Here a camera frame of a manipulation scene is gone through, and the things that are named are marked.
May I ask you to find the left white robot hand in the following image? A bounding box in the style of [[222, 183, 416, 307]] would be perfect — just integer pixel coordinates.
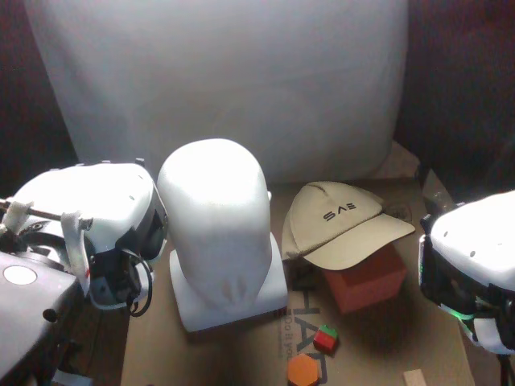
[[10, 159, 169, 311]]

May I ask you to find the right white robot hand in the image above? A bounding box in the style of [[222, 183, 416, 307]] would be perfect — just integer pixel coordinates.
[[417, 190, 515, 357]]

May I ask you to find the beige cap with black letters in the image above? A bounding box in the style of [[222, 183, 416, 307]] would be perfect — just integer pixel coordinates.
[[280, 180, 416, 271]]

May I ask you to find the white mannequin head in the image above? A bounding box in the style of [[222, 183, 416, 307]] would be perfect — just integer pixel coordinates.
[[156, 138, 289, 334]]

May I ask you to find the orange box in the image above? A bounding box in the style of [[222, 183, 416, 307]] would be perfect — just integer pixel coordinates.
[[321, 242, 408, 315]]

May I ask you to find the brown printed cardboard sheet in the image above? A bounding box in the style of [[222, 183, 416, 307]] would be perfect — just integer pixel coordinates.
[[120, 140, 478, 386]]

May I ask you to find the plain wooden block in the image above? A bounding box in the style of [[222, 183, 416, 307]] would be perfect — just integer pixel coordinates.
[[402, 368, 428, 386]]

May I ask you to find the white backdrop cloth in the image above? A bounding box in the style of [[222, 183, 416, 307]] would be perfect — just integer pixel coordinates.
[[23, 0, 410, 184]]

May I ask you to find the red and green block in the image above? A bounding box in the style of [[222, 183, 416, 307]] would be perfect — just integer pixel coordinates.
[[312, 324, 340, 357]]

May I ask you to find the orange hexagon block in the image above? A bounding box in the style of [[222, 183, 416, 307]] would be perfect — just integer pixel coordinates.
[[286, 353, 320, 386]]

